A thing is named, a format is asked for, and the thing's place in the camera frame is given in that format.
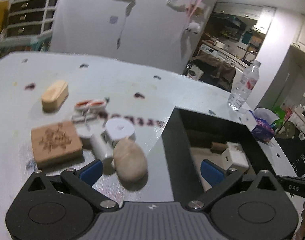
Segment white plush sheep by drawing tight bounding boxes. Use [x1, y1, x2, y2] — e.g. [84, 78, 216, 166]
[185, 22, 201, 36]

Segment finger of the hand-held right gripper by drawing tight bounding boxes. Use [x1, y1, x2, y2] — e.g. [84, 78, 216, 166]
[275, 175, 305, 198]

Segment brown tube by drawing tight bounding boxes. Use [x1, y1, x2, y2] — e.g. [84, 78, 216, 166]
[210, 141, 228, 153]

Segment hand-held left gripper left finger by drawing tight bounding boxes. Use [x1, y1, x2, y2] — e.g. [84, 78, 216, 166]
[22, 159, 119, 210]

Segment white round tape dispenser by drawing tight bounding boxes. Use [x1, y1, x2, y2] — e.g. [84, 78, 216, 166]
[102, 119, 136, 147]

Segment chair with dark jacket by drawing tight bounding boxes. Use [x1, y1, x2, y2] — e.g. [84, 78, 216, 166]
[184, 55, 236, 92]

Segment pink hanging strip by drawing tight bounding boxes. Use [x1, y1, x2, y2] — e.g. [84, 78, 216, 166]
[186, 0, 206, 20]

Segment black storage box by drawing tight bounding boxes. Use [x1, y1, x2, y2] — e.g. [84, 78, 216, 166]
[156, 107, 278, 203]

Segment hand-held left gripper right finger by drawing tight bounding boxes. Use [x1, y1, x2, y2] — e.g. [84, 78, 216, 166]
[187, 159, 284, 212]

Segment white power adapter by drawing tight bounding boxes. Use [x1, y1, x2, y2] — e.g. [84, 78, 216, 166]
[222, 142, 250, 171]

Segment oval wooden box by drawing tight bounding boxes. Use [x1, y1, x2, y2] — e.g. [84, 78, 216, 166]
[42, 80, 69, 112]

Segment black chalkboard sign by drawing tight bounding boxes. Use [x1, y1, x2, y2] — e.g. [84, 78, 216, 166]
[275, 120, 305, 178]

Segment white cylinder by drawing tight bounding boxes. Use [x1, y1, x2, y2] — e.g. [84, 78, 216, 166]
[90, 134, 114, 161]

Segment orange and white scissors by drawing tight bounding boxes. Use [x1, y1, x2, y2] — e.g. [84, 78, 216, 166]
[75, 97, 110, 113]

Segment hanging cord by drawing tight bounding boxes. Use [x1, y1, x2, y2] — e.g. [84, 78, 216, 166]
[116, 0, 136, 50]

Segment teal hanging bag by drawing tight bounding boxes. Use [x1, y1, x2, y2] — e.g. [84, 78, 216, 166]
[241, 29, 253, 44]

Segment clear plastic water bottle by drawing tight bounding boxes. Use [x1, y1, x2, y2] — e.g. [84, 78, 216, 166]
[227, 60, 261, 110]

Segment engraved wooden block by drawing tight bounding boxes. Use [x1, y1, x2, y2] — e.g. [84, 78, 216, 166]
[31, 121, 83, 168]

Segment purple floral tissue pack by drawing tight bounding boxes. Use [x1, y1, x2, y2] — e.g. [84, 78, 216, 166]
[242, 109, 275, 143]

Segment white drawer unit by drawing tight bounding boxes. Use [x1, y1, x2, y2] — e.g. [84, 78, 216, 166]
[6, 0, 59, 38]

